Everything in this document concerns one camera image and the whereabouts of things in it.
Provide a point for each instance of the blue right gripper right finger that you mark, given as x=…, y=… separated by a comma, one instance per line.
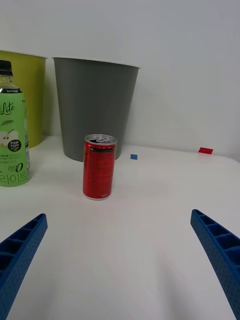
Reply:
x=222, y=260

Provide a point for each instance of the yellow-green plastic waste bin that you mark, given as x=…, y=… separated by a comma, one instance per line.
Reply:
x=35, y=100

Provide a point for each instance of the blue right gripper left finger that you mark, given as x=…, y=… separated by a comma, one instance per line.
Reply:
x=17, y=260

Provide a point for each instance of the green label plastic bottle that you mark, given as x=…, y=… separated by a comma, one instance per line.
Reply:
x=12, y=140

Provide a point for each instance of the grey plastic waste bin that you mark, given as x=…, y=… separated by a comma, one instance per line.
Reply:
x=95, y=105

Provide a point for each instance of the red drink can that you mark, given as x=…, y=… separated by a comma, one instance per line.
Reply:
x=99, y=170

